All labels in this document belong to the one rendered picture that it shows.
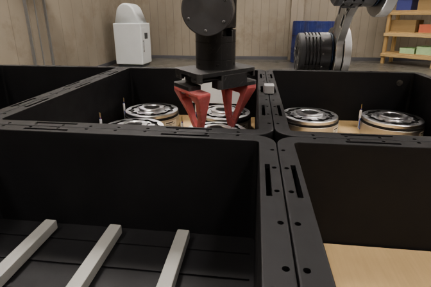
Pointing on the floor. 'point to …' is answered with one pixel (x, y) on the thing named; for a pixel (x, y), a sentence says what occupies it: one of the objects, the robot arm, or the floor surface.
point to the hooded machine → (131, 36)
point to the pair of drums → (298, 26)
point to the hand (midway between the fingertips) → (215, 125)
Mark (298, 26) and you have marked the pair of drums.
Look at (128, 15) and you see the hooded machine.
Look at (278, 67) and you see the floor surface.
